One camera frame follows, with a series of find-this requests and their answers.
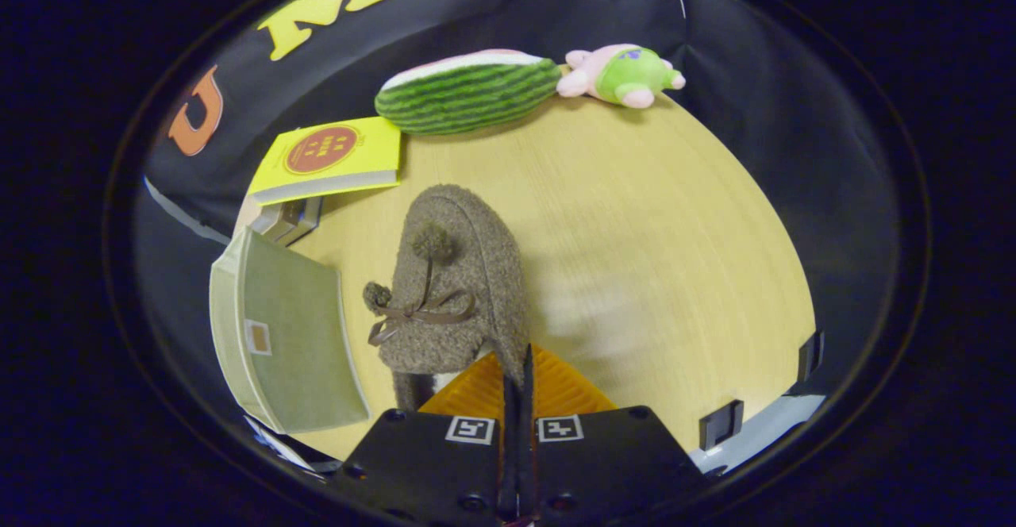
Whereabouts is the pale green fabric storage box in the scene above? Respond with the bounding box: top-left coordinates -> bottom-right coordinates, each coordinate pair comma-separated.
209,227 -> 372,435

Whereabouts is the watermelon slice plush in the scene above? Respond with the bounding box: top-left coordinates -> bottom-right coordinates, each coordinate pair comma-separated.
374,49 -> 563,136

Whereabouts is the black table clamp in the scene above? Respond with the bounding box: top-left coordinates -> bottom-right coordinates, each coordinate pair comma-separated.
698,400 -> 745,452
798,330 -> 826,383

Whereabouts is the brown fuzzy shoe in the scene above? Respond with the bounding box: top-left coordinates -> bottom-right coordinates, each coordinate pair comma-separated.
363,184 -> 531,413

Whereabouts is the yellow book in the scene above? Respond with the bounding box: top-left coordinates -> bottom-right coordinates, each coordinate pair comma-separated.
248,117 -> 403,206

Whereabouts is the pink and green plush toy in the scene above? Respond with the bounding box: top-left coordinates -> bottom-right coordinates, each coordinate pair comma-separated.
556,44 -> 687,110

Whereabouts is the thin dark book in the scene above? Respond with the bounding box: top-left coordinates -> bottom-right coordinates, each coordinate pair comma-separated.
274,196 -> 324,247

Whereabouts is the white paper card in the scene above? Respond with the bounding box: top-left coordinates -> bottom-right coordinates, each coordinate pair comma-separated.
242,414 -> 318,472

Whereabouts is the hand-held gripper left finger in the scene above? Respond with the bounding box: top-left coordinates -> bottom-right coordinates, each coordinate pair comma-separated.
341,348 -> 521,524

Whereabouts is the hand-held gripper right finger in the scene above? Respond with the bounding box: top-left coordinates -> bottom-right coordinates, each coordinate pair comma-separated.
520,344 -> 707,524

